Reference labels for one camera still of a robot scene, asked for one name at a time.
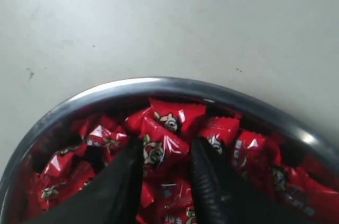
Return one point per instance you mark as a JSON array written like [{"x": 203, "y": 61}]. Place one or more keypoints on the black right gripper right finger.
[{"x": 221, "y": 195}]

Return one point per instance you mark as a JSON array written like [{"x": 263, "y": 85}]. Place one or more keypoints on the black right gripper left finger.
[{"x": 111, "y": 197}]

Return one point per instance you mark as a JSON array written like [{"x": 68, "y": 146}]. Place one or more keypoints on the red candy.
[{"x": 162, "y": 148}]

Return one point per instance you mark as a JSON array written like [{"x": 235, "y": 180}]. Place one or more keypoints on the round steel plate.
[{"x": 69, "y": 146}]

